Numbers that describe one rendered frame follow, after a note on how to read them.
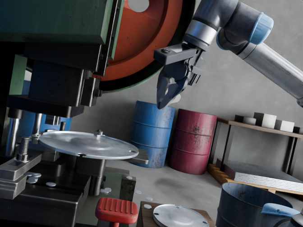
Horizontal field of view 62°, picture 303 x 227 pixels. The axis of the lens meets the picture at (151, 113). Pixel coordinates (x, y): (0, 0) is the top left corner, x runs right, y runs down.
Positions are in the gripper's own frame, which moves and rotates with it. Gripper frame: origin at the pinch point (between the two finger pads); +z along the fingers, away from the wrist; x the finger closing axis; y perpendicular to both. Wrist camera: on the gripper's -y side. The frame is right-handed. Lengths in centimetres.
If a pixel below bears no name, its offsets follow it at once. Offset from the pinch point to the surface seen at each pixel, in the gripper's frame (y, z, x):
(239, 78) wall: 355, -23, 122
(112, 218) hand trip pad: -28.9, 12.2, -21.3
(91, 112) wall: 200, 127, 247
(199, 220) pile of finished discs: 65, 56, -11
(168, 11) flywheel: 27, -28, 36
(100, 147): -10.2, 17.2, 4.4
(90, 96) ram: -14.0, 5.4, 12.2
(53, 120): -18.3, 16.4, 17.4
